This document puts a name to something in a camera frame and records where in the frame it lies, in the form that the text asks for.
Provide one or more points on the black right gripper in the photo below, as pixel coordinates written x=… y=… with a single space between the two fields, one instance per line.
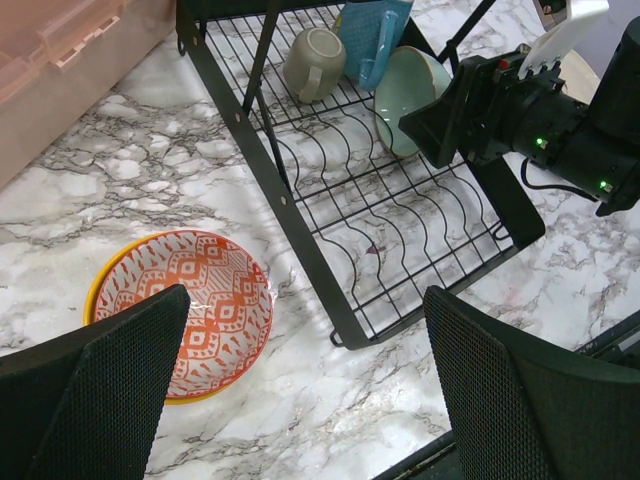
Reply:
x=478 y=110

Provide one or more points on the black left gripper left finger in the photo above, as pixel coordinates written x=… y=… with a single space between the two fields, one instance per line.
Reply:
x=86 y=405

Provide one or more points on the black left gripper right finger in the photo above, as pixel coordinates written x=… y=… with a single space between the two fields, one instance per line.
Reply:
x=530 y=395

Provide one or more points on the mint green bowl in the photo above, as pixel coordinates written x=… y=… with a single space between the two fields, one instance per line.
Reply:
x=413 y=80

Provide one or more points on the blue floral mug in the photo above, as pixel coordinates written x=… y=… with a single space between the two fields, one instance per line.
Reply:
x=370 y=31

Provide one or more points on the grey ceramic mug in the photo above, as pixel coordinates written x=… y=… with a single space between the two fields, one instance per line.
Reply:
x=314 y=64

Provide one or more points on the orange patterned bowl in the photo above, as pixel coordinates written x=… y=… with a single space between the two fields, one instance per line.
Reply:
x=231 y=306

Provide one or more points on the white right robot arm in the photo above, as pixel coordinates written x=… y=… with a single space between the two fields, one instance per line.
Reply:
x=593 y=147

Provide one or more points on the pink and cream plate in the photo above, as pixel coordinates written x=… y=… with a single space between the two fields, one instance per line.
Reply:
x=581 y=82

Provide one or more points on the pink plastic storage box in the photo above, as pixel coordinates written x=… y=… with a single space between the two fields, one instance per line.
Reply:
x=58 y=58

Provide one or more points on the black wire dish rack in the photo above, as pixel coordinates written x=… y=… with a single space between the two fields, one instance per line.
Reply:
x=372 y=231

